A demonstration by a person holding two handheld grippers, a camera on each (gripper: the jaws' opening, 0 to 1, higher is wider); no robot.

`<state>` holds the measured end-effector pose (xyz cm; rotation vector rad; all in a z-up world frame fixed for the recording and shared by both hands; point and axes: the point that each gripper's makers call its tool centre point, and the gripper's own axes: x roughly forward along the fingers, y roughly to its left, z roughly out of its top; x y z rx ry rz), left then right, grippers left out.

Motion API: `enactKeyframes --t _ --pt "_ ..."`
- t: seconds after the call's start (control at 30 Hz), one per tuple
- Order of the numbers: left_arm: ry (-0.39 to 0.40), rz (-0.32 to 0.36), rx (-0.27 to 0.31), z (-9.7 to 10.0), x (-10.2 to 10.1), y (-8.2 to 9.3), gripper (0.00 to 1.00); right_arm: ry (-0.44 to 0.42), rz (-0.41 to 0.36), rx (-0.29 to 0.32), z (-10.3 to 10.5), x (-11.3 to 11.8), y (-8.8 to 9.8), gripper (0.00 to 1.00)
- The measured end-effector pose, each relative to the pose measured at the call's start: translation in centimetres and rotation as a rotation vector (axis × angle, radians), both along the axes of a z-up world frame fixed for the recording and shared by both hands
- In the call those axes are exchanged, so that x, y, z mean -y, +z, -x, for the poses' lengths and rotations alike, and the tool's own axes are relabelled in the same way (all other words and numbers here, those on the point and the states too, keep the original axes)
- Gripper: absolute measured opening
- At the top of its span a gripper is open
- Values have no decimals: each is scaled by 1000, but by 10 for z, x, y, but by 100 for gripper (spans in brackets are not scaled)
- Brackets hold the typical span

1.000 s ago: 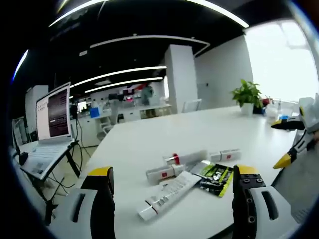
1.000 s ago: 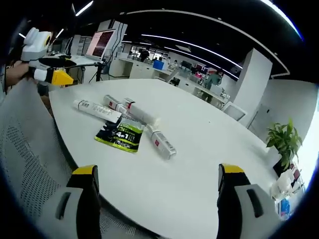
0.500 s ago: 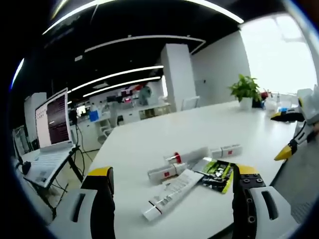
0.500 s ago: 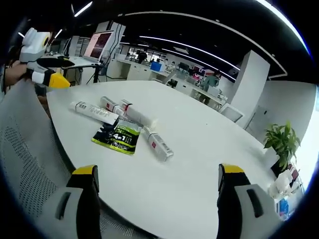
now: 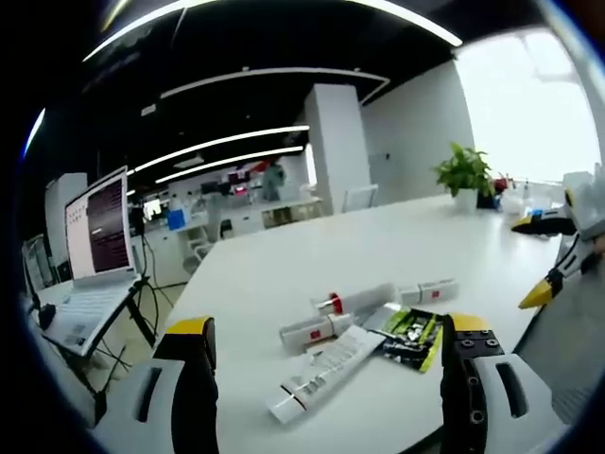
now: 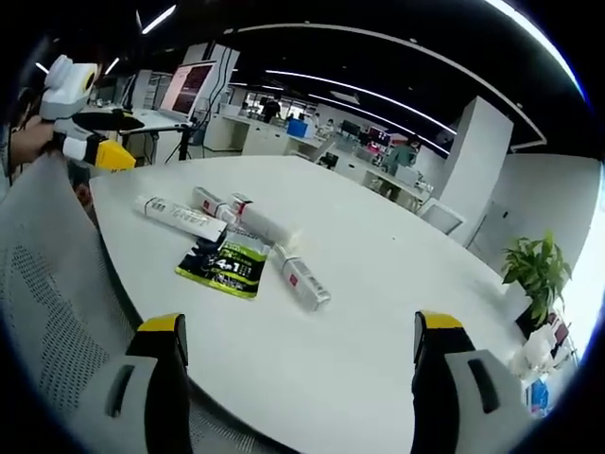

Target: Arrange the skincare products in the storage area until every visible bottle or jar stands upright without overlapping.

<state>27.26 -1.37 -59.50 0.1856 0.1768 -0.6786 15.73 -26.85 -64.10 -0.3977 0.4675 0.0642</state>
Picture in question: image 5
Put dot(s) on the silver skincare sachet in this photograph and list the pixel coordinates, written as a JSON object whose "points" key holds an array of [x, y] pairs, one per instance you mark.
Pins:
{"points": [[380, 319]]}

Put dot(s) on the small black device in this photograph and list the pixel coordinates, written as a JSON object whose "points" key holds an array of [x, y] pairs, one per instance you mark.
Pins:
{"points": [[46, 316]]}

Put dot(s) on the blue box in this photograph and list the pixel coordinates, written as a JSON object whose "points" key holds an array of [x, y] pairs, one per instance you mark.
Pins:
{"points": [[178, 218]]}

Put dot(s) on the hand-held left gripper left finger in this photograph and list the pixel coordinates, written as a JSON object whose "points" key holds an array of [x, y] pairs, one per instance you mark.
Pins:
{"points": [[156, 406]]}

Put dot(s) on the black laptop stand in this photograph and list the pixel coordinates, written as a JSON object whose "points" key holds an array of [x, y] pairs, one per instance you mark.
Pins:
{"points": [[137, 312]]}

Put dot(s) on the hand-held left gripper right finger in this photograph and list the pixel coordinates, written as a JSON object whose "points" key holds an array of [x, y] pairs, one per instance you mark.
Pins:
{"points": [[491, 406]]}

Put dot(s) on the small white box red label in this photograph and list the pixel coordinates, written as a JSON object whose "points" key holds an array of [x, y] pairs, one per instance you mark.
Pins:
{"points": [[430, 291]]}

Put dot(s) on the large white skincare tube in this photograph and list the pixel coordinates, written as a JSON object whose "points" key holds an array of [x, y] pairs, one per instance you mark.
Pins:
{"points": [[326, 373]]}

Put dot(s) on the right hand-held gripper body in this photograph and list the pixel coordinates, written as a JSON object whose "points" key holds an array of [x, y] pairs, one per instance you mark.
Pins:
{"points": [[588, 208]]}

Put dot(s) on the red capped skincare tube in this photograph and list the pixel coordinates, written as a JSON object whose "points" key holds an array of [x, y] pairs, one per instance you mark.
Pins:
{"points": [[352, 298]]}

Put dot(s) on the white office chair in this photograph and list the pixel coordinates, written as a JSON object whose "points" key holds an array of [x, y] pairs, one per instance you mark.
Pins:
{"points": [[198, 248]]}

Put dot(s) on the green black skincare sachet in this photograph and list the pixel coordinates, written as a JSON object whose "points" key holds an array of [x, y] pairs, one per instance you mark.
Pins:
{"points": [[411, 340]]}

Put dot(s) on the dark red object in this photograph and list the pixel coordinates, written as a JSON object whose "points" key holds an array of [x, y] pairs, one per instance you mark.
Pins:
{"points": [[489, 194]]}

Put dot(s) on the white laptop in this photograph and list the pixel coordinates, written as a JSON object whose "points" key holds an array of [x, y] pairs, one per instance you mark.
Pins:
{"points": [[101, 236]]}

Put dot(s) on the green potted plant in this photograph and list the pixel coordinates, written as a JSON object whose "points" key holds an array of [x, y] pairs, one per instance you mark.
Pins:
{"points": [[465, 175]]}

